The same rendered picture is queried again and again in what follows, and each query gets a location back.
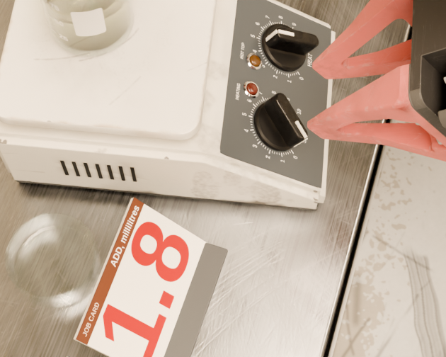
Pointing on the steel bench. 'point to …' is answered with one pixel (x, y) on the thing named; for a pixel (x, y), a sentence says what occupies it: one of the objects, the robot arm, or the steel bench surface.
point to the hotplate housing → (158, 150)
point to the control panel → (231, 139)
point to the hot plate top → (110, 74)
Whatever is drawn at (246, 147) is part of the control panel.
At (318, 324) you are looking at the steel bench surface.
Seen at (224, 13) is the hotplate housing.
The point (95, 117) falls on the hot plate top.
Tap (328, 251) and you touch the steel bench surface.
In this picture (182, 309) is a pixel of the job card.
